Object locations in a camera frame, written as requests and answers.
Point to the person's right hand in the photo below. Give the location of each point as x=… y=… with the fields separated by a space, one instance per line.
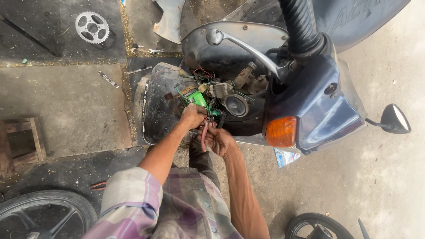
x=217 y=139

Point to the person's left hand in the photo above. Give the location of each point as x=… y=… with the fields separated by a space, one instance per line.
x=192 y=115

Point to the person's right fingers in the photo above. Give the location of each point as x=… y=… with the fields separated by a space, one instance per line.
x=207 y=131

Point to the person's left fingers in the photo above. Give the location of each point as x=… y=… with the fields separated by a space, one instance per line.
x=201 y=116

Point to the green electrical unit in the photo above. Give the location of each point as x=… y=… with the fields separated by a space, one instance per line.
x=196 y=98

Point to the grey relay block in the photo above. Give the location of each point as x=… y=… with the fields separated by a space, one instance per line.
x=219 y=89

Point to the black round horn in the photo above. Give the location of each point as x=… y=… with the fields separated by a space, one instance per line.
x=235 y=105

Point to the black scooter front fender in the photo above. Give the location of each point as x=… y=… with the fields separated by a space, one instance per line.
x=162 y=103

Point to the orange turn signal lens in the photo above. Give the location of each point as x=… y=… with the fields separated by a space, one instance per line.
x=281 y=131

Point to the metal rod tool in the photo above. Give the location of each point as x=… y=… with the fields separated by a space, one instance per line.
x=138 y=70

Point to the silver wrench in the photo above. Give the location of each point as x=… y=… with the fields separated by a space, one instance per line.
x=156 y=51

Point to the silver brake lever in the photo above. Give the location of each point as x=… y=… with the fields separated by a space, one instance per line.
x=245 y=49

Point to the blue white plastic packet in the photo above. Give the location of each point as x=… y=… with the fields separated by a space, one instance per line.
x=285 y=157

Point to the plaid shirt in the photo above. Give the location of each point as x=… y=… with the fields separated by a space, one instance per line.
x=166 y=209

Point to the flat metal tool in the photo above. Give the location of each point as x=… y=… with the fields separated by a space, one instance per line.
x=108 y=79

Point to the silver scooter body panel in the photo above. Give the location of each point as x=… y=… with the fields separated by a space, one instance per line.
x=171 y=20

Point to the dark blue scooter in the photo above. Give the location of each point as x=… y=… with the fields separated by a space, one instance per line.
x=298 y=83

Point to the black motorcycle wheel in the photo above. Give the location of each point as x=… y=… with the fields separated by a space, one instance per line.
x=317 y=227

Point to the black spoked wheel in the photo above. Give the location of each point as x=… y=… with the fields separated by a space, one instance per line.
x=43 y=215

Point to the black round mirror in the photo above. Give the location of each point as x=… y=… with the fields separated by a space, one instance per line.
x=395 y=118

